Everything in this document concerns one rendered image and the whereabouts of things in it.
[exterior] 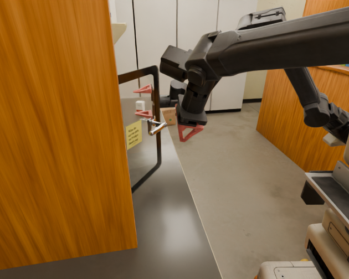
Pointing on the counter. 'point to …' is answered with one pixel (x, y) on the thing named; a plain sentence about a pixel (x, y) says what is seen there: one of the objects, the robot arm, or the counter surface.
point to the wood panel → (55, 134)
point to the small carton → (112, 11)
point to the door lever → (157, 127)
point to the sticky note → (133, 134)
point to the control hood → (118, 30)
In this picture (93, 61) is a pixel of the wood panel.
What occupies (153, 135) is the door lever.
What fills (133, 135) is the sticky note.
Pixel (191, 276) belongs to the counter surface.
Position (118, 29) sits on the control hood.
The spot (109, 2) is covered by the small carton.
